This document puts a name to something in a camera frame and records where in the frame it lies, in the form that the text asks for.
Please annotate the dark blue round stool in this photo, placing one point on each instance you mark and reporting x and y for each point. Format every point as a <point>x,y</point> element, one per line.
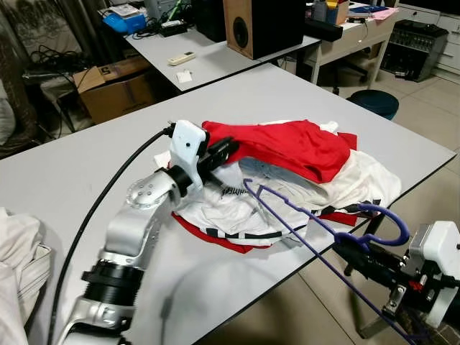
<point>374,100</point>

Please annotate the dark wicker chair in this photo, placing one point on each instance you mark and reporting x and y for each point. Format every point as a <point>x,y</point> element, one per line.
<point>18,93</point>

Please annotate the blue box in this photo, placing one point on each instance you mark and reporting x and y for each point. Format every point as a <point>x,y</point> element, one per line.
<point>126,23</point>

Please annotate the light wooden desk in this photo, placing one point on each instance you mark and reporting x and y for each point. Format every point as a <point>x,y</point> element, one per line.
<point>359,32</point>

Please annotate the white remote control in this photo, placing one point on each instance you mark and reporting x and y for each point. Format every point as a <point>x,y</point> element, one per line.
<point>182,58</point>

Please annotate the brown container with yellow items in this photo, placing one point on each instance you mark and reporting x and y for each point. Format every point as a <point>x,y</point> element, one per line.
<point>338,14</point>

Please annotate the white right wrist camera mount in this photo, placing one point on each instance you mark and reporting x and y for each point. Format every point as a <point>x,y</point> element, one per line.
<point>438,248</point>

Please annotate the white drawer cabinet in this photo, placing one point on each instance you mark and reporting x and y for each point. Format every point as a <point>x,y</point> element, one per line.
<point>453,36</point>

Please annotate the small white card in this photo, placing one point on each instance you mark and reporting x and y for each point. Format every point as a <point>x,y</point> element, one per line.
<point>184,76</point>

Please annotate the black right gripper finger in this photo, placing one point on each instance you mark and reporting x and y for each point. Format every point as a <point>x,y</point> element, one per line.
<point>359,250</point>
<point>368,269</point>

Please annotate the black soundbar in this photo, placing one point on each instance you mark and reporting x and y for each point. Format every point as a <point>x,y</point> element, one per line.
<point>323,31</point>

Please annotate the wooden speaker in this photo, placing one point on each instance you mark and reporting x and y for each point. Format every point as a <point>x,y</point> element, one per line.
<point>273,25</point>

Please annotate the white cloth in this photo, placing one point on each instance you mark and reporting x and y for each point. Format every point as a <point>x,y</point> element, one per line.
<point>18,273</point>

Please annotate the black amplifier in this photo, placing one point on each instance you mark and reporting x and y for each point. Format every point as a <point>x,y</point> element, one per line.
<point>413,50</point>

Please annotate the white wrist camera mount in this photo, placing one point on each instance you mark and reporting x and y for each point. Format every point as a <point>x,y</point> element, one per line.
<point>188,147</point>
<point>438,248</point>

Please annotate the pink paper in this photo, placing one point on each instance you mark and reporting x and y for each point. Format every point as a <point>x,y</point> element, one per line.
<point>384,13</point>

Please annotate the open cardboard box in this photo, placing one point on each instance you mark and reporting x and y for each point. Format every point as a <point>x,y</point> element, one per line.
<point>118,97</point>

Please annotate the black box device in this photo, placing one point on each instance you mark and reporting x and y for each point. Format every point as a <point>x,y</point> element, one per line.
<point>208,18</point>

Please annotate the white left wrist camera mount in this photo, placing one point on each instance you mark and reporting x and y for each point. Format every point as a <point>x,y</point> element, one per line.
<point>188,147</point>

